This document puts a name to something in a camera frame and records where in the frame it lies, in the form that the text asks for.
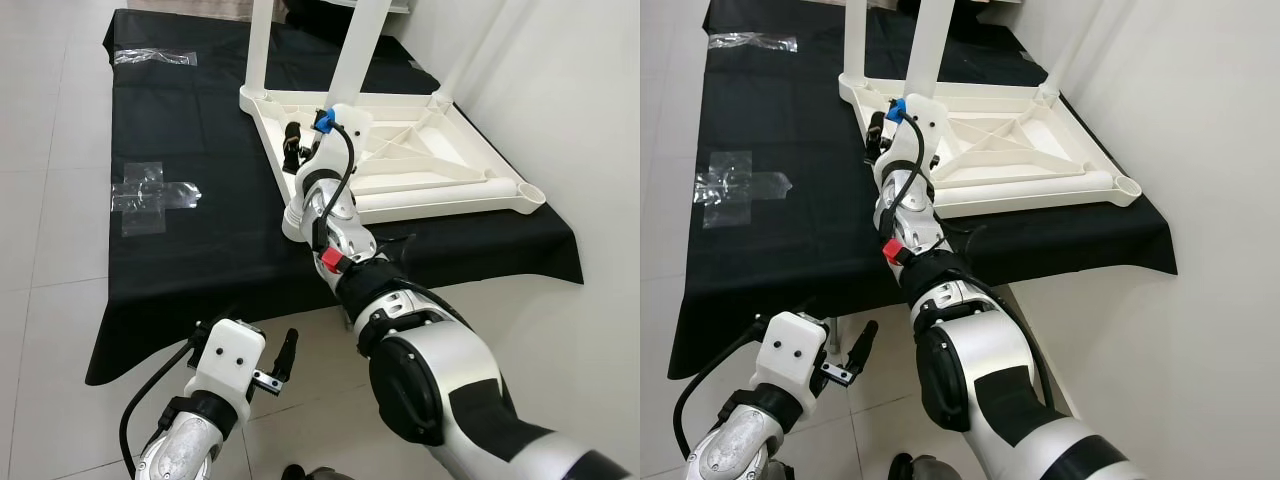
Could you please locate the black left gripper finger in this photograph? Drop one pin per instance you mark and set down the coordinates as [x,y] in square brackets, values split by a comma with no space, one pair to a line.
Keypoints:
[865,346]
[287,355]

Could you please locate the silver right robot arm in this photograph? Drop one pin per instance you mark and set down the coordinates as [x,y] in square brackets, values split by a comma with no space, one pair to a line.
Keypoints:
[1010,380]
[450,380]

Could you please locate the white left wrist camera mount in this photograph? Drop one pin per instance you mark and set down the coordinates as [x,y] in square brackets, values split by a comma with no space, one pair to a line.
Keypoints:
[790,350]
[230,360]

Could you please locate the grey robot leg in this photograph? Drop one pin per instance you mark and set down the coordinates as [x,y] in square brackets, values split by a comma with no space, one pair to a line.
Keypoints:
[918,468]
[320,473]

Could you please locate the black tablecloth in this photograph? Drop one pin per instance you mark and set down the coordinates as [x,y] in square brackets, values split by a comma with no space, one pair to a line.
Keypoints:
[780,270]
[200,280]

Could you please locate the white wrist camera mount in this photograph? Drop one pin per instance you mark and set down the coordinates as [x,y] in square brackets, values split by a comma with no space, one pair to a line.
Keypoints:
[352,125]
[790,350]
[230,360]
[928,115]

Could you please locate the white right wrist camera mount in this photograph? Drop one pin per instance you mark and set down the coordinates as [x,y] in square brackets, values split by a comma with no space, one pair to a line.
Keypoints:
[352,125]
[928,115]

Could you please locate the white lace cloth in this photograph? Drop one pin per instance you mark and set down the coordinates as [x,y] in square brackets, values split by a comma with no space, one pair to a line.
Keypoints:
[190,6]

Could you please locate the white plastic children table top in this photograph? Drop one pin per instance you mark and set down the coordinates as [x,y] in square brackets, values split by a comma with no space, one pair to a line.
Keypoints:
[440,160]
[1030,145]

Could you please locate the crossed clear tape patch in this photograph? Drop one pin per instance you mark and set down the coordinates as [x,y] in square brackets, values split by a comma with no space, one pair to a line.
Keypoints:
[150,195]
[740,185]

